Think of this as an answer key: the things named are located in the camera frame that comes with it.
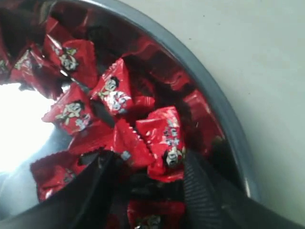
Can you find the round stainless steel plate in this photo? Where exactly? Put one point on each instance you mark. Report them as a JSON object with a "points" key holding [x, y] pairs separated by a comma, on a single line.
{"points": [[25, 138]]}

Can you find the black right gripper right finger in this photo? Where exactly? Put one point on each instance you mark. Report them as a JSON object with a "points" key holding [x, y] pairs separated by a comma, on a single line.
{"points": [[212, 202]]}

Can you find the red candy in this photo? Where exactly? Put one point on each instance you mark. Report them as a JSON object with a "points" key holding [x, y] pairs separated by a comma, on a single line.
{"points": [[162, 132]]}

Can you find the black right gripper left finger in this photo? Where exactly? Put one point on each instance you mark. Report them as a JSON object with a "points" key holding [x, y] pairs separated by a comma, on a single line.
{"points": [[84, 203]]}

